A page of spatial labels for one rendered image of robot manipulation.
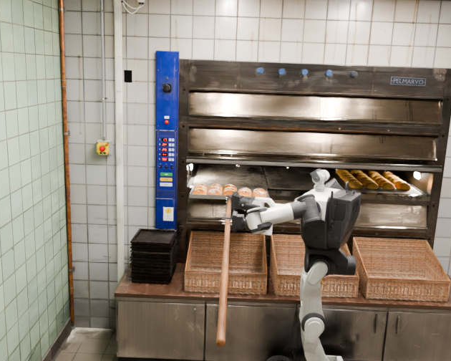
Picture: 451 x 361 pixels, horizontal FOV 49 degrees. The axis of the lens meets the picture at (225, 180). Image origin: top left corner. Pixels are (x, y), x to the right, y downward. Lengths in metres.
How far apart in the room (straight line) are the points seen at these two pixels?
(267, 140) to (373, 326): 1.47
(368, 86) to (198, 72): 1.20
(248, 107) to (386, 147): 1.04
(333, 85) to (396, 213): 1.07
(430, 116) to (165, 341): 2.42
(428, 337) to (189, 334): 1.60
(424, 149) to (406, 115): 0.29
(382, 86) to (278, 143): 0.84
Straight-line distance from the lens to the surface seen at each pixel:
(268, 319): 3.45
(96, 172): 3.79
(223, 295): 2.01
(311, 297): 2.97
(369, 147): 3.75
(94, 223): 3.90
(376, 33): 3.71
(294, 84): 3.62
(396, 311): 3.59
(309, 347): 3.10
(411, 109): 3.81
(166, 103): 3.58
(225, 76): 3.59
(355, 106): 3.70
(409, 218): 3.96
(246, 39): 3.58
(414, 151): 3.85
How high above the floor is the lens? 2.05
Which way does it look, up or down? 13 degrees down
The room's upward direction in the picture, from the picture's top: 2 degrees clockwise
